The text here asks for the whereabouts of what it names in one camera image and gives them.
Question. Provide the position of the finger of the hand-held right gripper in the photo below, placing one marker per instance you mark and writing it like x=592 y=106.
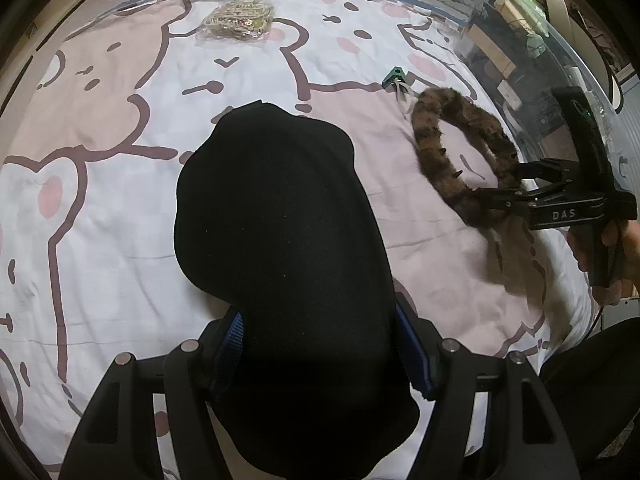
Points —
x=515 y=199
x=547 y=169

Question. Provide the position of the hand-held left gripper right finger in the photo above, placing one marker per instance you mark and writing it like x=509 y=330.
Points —
x=417 y=360

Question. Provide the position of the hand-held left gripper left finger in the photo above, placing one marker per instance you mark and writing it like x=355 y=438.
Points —
x=232 y=340

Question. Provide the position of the brown furry headband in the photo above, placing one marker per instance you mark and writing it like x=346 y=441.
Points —
x=435 y=160

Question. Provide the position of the black knit hat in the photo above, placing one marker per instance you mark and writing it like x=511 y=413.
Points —
x=280 y=260

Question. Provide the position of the clear plastic storage box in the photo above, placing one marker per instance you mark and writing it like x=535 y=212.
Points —
x=505 y=85

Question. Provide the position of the green clip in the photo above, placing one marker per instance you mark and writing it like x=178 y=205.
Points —
x=395 y=77

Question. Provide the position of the person's right hand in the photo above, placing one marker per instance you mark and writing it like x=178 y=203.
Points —
x=575 y=250

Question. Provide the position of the green dotted tissue pack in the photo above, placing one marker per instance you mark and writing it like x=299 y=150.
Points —
x=520 y=0

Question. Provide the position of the person's black pants leg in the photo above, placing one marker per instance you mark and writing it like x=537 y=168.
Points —
x=595 y=400

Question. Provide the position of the pink bear printed blanket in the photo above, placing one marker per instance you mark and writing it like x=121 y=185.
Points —
x=100 y=210

